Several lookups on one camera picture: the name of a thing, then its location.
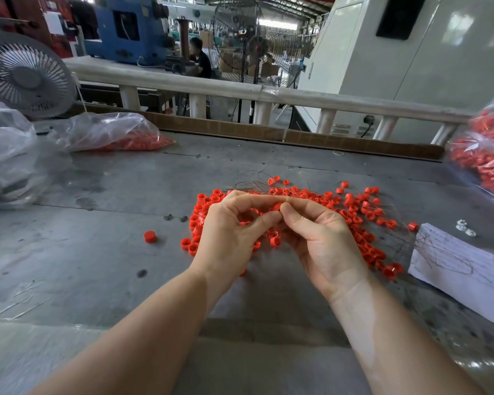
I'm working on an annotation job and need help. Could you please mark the person's right forearm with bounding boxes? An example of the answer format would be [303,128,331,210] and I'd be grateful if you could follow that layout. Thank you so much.
[329,279,487,395]

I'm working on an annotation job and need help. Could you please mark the person's left hand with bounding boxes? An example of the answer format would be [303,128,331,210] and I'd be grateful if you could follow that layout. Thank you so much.
[188,190,283,305]

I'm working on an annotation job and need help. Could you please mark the blue industrial machine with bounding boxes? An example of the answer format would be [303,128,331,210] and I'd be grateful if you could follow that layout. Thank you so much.
[86,0,176,66]

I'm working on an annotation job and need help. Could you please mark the red industrial machine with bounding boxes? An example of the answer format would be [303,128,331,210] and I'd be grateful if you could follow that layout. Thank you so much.
[0,0,79,59]

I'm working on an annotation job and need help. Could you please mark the white metal railing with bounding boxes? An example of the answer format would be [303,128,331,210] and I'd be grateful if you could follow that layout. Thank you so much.
[63,55,474,146]

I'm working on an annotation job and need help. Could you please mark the person's right hand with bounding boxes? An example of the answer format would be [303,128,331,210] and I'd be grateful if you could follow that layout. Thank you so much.
[278,198,370,303]

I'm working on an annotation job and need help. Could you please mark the clear bag with red pieces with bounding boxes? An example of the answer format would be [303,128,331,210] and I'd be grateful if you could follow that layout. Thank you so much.
[49,111,176,152]

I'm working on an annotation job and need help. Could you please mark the white paper sheet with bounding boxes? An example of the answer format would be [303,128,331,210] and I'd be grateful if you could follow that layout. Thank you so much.
[408,223,494,331]

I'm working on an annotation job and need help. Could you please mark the black pedestal fan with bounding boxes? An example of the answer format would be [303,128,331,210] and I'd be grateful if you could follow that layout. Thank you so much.
[242,35,271,124]

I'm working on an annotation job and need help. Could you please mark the large grey machine cabinet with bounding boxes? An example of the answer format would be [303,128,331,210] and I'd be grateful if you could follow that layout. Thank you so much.
[296,0,494,145]

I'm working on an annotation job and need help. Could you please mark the brown wooden board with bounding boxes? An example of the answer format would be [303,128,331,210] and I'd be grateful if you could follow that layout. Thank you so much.
[66,103,446,160]

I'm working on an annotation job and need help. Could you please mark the white desk fan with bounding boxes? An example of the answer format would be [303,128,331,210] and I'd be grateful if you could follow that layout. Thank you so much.
[0,32,79,120]

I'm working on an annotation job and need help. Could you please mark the crumpled clear plastic bag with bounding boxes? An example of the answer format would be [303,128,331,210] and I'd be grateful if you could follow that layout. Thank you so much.
[0,96,50,206]

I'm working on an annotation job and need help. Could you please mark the pile of red plastic rings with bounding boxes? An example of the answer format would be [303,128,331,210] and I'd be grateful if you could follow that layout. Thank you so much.
[179,176,420,281]

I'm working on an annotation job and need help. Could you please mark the bundle of thin metal wires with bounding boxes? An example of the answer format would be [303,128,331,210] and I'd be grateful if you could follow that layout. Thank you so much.
[226,178,330,244]

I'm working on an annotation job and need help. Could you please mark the large clear bag red pieces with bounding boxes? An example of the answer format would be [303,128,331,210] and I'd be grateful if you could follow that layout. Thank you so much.
[445,78,494,202]

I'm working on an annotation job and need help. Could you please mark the person's left forearm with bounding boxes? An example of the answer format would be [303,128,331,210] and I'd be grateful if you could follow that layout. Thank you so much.
[33,267,215,395]

